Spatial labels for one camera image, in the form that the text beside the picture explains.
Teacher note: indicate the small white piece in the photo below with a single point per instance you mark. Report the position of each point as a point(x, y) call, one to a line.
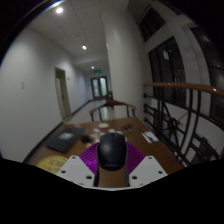
point(96, 130)
point(111, 130)

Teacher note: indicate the glazed double door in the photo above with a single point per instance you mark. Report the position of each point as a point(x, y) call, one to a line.
point(99, 87)

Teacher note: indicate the white paper sheet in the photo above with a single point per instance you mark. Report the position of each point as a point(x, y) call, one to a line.
point(149, 136)

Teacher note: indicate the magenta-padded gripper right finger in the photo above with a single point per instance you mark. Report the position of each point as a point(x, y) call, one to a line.
point(148, 170)

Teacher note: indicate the dark-framed glass window wall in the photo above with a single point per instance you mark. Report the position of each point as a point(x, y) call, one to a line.
point(173, 63)

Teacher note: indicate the green exit sign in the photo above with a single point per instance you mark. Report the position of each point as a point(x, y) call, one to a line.
point(97, 71)

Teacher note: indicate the black computer mouse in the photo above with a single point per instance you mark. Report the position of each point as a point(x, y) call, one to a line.
point(111, 151)

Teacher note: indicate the wooden armchair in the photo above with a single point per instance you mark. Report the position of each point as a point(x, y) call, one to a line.
point(111, 106)

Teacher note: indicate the white wall switch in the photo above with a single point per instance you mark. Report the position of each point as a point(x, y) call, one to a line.
point(23, 85)

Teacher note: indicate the small black box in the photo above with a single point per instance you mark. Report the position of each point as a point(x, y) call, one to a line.
point(86, 138)

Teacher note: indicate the wood-topped black metal railing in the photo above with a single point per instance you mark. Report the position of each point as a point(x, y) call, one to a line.
point(186, 100)

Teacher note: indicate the flat black folder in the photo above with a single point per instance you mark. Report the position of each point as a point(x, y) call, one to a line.
point(65, 138)

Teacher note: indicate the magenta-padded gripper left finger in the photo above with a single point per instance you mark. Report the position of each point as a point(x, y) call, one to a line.
point(75, 168)

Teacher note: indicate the recessed ceiling lights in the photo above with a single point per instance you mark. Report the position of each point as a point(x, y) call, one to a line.
point(59, 10)

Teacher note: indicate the white square card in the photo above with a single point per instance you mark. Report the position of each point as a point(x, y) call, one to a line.
point(103, 125)

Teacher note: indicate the plain side door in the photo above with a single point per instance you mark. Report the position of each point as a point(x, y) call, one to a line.
point(63, 93)

